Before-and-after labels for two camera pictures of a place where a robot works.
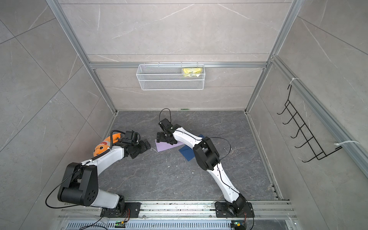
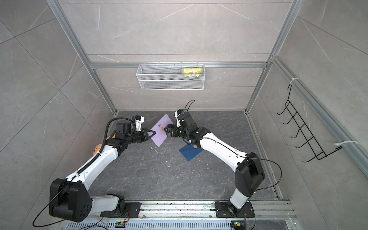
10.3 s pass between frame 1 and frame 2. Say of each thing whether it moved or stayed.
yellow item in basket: stayed
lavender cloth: moved
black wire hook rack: stayed
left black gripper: moved
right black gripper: moved
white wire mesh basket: stayed
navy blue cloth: stayed
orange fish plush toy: stayed
